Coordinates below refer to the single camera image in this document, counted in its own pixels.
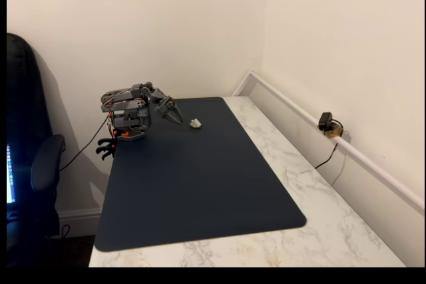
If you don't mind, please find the dark navy desk mat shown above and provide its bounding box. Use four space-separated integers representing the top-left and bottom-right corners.
94 96 308 253

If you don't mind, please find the black clamp with orange pads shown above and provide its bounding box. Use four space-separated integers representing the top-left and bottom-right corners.
95 130 129 162

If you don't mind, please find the white skirting board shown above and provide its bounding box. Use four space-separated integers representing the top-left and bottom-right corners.
58 208 103 229

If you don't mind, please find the black office chair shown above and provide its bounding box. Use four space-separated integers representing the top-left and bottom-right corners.
6 33 67 268

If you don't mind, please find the black webcam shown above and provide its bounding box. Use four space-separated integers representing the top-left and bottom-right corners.
318 112 332 131

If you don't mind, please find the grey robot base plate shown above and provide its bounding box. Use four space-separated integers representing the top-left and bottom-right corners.
114 129 147 142

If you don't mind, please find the thin robot cable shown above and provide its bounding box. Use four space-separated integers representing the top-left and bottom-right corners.
59 114 110 172

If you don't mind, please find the black webcam cable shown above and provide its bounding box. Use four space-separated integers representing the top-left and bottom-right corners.
314 118 344 170

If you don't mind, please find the white wall ledge trim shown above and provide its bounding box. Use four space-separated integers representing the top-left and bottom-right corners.
232 71 426 213

